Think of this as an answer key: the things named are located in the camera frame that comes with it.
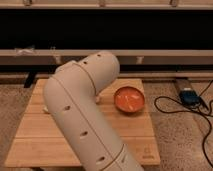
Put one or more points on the lower grey rail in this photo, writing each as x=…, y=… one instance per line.
x=35, y=57

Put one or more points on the blue power box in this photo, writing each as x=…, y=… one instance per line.
x=189, y=97

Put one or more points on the grey rail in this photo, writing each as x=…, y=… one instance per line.
x=35, y=57
x=109, y=4

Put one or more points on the wooden table board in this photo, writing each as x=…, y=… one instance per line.
x=39, y=143

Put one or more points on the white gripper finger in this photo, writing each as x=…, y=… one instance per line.
x=98, y=99

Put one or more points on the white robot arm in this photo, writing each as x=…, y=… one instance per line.
x=69, y=95

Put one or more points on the orange ceramic bowl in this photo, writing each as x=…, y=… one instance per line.
x=129, y=99

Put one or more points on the upper grey rail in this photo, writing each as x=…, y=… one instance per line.
x=109, y=4

